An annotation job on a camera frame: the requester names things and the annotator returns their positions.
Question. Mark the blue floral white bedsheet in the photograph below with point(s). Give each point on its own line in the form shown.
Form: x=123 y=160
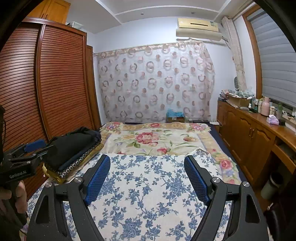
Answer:
x=147 y=198

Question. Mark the small white desk fan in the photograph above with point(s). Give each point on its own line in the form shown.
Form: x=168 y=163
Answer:
x=236 y=85

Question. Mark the pink circle patterned curtain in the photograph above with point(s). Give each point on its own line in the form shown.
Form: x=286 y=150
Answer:
x=141 y=84

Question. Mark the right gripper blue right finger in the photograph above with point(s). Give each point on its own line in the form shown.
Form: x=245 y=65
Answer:
x=199 y=178

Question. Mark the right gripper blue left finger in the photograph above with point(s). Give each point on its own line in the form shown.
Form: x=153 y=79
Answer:
x=94 y=179

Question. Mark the wooden sideboard cabinet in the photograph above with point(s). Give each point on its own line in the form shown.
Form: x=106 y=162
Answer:
x=252 y=141

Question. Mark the grey window blind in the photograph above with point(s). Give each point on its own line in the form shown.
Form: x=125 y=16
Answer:
x=277 y=58

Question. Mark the brown louvered wardrobe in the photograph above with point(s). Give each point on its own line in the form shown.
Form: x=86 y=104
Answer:
x=47 y=82

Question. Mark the pink thermos bottle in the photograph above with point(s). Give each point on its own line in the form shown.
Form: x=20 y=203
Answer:
x=265 y=107

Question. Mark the person's left hand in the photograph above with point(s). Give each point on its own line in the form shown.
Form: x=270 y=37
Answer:
x=14 y=205

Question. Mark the cardboard box with clutter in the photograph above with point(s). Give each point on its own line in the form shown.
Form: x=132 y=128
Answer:
x=235 y=98

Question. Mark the box with blue tissue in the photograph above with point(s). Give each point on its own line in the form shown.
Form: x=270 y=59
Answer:
x=174 y=116

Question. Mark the red floral cream blanket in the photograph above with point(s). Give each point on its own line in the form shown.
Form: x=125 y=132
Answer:
x=158 y=139

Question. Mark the white wall air conditioner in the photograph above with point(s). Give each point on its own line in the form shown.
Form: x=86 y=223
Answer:
x=199 y=29

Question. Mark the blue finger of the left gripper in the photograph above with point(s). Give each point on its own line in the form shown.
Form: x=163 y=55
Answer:
x=33 y=146

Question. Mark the beige tied side curtain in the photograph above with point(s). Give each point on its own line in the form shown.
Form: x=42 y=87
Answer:
x=236 y=51

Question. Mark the black t-shirt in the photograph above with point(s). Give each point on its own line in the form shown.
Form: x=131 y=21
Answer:
x=68 y=147

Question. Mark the lilac tissue pack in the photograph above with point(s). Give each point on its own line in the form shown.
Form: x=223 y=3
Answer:
x=272 y=120

